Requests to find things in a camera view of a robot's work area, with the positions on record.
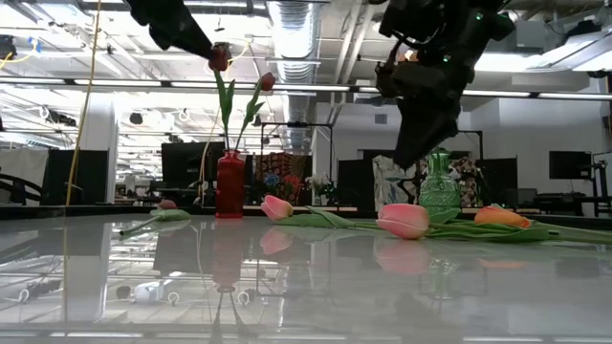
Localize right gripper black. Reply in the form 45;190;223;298
374;56;479;172

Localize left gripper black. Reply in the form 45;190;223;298
123;0;216;60

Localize large maroon tulip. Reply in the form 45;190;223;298
208;41;239;153

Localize pink tulip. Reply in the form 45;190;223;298
376;203;612;246
260;194;383;229

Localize green glass vase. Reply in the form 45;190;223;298
419;147;463;211

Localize red ribbed vase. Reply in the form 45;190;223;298
214;148;247;220

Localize dark floral cloth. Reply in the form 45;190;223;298
451;157;479;206

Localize white patterned cloth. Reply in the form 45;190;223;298
372;155;420;200

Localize black panel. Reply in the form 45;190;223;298
338;159;377;204
475;157;518;206
42;150;109;205

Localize small potted flower plant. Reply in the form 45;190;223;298
305;172;339;202

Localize colourful patterned tapestry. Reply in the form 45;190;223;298
252;152;307;204

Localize dark desk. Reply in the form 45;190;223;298
533;192;612;216

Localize black ceiling box device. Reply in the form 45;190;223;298
0;33;18;61

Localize white hanging sheet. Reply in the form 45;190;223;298
0;147;49;204

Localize black stand frame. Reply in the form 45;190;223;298
456;128;484;161

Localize ceiling light rail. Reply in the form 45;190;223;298
0;75;612;101

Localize wide silver ventilation duct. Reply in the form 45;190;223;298
265;0;322;154

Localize long yellow cable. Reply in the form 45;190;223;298
64;0;104;207

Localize black wall monitor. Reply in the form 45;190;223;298
548;150;593;181

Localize black aluminium table frame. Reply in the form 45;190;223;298
0;204;612;225

